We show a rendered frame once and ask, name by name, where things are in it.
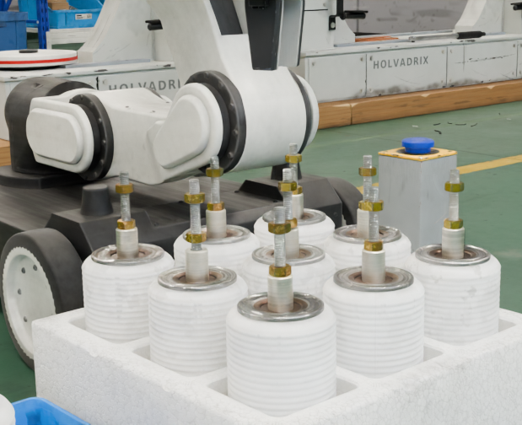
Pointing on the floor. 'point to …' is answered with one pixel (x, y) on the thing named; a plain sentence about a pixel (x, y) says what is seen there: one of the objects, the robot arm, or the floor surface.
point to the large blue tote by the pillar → (1, 31)
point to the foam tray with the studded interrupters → (99, 388)
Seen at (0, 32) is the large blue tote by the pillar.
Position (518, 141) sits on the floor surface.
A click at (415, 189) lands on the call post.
